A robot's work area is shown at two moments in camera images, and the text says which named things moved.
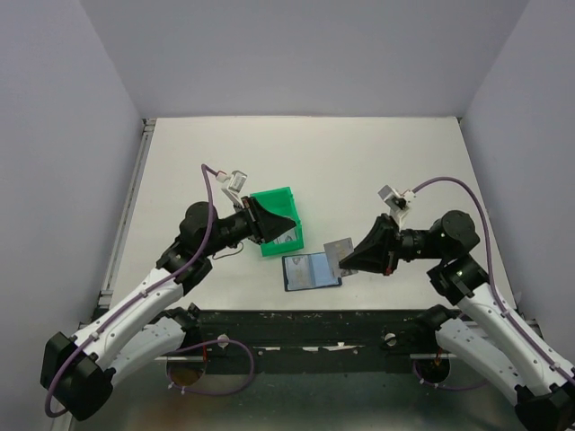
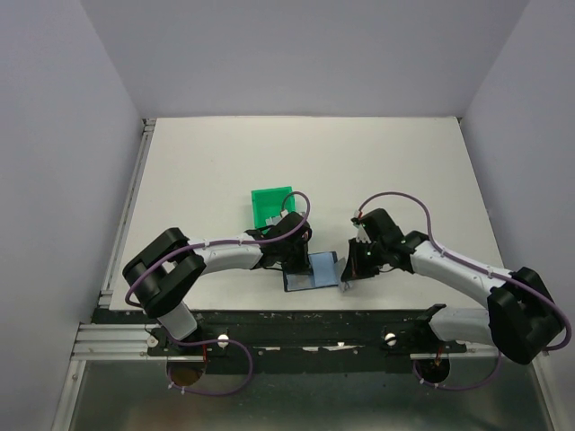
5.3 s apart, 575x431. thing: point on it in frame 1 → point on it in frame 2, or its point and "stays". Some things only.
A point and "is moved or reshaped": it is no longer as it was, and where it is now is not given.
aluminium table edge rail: [105, 294] stays
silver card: [336, 251] is moved or reshaped
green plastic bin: [280, 202] stays
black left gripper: [254, 211] → [303, 265]
